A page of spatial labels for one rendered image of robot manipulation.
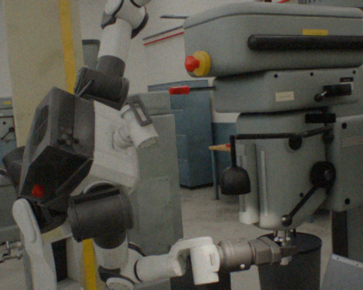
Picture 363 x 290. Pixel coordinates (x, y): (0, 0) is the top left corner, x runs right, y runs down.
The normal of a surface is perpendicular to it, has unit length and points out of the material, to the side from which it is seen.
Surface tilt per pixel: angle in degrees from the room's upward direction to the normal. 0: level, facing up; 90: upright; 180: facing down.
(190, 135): 90
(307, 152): 90
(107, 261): 132
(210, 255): 68
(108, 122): 59
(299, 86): 90
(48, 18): 90
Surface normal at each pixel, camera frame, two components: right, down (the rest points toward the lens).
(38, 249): -0.62, 0.11
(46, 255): 0.77, -0.12
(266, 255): 0.22, 0.07
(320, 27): 0.51, 0.04
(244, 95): -0.86, 0.11
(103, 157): 0.63, -0.52
